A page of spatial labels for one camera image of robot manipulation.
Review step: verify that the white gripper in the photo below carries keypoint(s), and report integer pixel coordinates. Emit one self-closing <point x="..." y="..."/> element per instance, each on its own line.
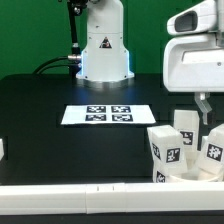
<point x="195" y="64"/>

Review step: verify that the white round stool seat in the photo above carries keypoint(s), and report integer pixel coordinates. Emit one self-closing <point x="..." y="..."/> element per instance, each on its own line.
<point x="194" y="174"/>

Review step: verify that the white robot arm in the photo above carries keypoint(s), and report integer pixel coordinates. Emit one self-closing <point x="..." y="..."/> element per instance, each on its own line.
<point x="105" y="60"/>

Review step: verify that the white sheet with four tags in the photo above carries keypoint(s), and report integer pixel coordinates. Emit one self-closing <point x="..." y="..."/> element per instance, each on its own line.
<point x="107" y="114"/>

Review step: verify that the white block at left edge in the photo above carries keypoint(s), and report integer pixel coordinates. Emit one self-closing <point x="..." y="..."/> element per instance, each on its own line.
<point x="1" y="149"/>

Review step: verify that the white right rail wall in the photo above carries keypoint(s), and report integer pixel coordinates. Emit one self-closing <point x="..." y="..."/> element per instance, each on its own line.
<point x="203" y="141"/>

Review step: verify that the white rail wall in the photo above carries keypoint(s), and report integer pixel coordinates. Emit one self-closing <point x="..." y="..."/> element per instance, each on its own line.
<point x="203" y="141"/>
<point x="111" y="198"/>

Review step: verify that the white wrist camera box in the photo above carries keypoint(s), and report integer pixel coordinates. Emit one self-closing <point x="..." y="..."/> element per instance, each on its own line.
<point x="203" y="17"/>

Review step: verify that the white front rail wall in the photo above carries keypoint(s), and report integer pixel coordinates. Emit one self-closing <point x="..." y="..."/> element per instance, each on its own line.
<point x="111" y="198"/>

